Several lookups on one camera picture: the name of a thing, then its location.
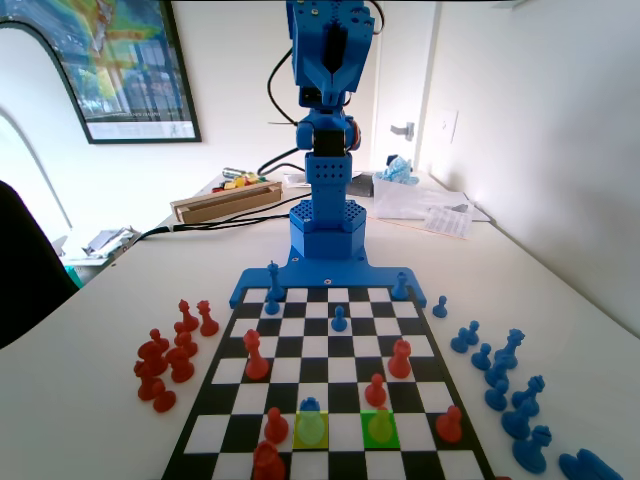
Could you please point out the black and white chessboard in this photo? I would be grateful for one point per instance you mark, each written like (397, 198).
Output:
(320, 360)

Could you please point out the framed wall poster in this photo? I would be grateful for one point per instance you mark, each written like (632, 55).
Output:
(125, 75)

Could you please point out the red base plate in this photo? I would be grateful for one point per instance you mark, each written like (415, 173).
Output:
(502, 477)

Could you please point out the long wooden box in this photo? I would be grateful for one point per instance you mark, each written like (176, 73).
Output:
(225, 205)

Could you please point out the red bishop chess piece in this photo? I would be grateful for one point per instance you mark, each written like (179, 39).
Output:
(188, 320)
(146, 385)

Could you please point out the blue fuzzy item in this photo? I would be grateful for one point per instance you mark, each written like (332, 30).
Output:
(397, 170)

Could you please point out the blue rook chess piece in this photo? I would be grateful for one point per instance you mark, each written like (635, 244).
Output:
(400, 290)
(310, 430)

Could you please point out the dark grey pad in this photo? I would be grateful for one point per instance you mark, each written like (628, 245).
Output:
(361, 185)

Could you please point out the red queen chess piece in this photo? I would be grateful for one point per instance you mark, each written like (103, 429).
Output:
(208, 325)

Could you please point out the silver metal can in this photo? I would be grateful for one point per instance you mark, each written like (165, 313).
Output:
(231, 172)

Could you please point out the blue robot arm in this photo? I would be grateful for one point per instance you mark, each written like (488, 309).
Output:
(325, 175)

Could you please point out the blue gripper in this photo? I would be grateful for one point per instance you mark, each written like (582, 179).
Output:
(334, 75)

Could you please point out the crumpled grey packaging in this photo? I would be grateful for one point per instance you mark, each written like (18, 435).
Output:
(107, 242)

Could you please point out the blue bishop chess piece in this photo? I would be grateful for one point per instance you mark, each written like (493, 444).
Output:
(590, 467)
(525, 397)

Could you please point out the blue plastic chess queen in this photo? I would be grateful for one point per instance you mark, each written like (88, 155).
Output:
(509, 350)

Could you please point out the green item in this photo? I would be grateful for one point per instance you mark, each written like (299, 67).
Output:
(74, 276)

